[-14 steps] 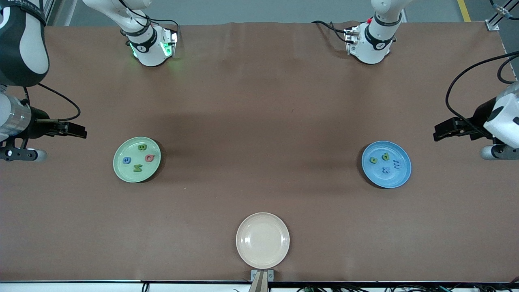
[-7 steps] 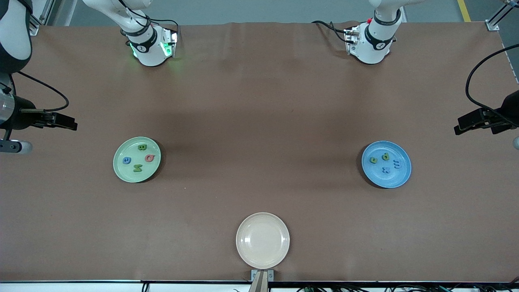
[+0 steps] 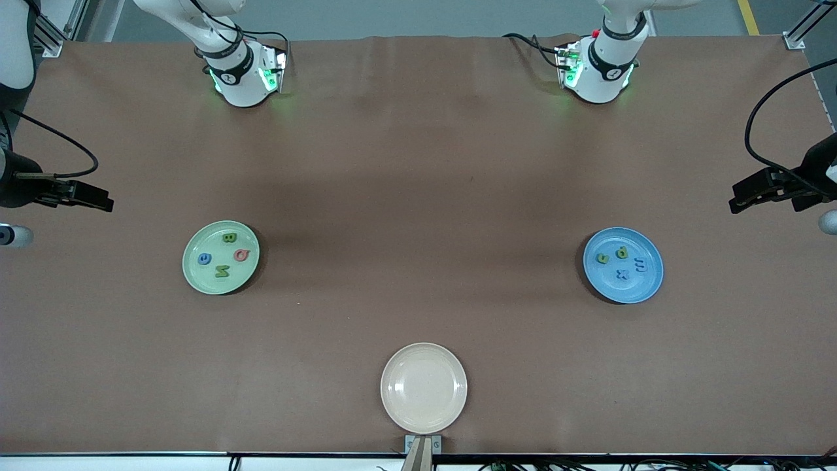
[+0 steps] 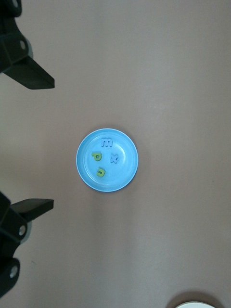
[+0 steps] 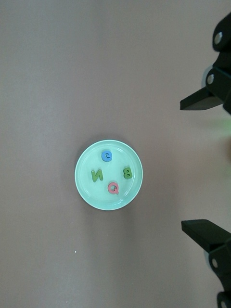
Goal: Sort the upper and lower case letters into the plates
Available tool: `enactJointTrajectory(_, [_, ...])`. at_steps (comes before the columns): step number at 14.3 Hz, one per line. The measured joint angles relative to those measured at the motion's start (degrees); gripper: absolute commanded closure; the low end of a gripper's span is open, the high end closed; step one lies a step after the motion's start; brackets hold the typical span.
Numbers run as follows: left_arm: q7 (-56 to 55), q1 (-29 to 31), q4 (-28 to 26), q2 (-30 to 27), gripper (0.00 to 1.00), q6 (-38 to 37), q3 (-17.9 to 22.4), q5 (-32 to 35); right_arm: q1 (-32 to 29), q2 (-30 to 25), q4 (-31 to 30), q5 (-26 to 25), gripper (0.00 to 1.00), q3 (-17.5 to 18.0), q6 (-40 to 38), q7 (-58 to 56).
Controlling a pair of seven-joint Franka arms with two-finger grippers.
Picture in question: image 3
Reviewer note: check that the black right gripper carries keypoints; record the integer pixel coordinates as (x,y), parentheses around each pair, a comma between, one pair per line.
(14,185)

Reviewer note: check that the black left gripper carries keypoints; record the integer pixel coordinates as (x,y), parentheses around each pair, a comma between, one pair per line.
(813,171)

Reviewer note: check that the blue foam letter m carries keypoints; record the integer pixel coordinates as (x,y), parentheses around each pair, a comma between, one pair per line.
(640,265)

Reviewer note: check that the blue foam letter G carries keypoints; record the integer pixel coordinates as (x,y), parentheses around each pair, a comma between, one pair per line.
(202,260)

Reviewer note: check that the green foam letter p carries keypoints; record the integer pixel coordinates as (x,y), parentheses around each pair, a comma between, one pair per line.
(622,252)

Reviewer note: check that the pink foam letter Q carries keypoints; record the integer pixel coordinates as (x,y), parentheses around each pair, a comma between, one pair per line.
(246,256)

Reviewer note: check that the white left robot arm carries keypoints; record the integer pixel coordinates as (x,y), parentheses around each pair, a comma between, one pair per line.
(598,82)

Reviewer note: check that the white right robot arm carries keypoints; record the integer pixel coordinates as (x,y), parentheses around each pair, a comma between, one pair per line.
(239,85)

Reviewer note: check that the light green plate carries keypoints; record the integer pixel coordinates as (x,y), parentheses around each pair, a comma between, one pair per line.
(209,281)

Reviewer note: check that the blue plate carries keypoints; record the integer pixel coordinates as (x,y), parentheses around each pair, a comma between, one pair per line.
(614,291)

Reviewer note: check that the brown table mat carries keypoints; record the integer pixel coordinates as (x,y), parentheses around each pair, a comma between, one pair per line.
(418,196)

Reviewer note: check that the beige plate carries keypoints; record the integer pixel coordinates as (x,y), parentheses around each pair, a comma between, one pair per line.
(424,388)

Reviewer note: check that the aluminium frame profile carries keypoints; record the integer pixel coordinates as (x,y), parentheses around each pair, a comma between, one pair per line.
(52,39)
(807,23)

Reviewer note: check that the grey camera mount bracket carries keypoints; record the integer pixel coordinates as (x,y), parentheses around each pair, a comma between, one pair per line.
(423,448)

